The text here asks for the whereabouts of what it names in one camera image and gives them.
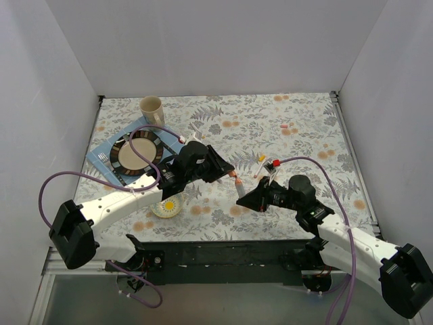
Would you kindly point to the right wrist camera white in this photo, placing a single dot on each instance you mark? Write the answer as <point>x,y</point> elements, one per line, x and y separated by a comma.
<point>272,168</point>

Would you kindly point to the white pen yellow tip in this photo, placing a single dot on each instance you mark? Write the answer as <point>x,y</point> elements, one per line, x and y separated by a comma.
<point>196,128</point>

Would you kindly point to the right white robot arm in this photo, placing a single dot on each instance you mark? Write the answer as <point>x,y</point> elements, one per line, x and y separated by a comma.
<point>400,275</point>

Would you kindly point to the floral tablecloth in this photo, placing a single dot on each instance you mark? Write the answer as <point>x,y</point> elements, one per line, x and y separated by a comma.
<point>242,128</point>

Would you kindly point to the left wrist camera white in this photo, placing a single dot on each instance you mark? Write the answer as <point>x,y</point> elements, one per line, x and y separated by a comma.
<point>186,140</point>

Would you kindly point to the grey orange highlighter pen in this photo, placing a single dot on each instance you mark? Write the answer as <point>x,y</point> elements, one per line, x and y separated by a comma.
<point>239,187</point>

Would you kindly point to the black base frame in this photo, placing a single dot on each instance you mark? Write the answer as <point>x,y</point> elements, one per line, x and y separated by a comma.
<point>233,262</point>

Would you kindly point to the beige mug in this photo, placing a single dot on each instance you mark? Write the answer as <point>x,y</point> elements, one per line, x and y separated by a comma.
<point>152,109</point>

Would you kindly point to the dark rimmed beige plate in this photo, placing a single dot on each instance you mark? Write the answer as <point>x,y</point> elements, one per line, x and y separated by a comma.
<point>126,162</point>

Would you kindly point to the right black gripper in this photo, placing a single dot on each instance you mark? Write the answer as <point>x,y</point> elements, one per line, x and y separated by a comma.
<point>262,194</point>

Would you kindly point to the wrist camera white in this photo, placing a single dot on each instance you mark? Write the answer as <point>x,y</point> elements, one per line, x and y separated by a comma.
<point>186,140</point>
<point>272,168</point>

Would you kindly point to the patterned bowl yellow centre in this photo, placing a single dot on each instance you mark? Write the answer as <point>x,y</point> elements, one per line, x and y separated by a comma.
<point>168,208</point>

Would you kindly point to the silver fork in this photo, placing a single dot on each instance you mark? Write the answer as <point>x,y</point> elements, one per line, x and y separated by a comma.
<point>104,159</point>

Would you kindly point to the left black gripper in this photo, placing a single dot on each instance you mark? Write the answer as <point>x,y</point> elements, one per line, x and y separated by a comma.
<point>212,163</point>

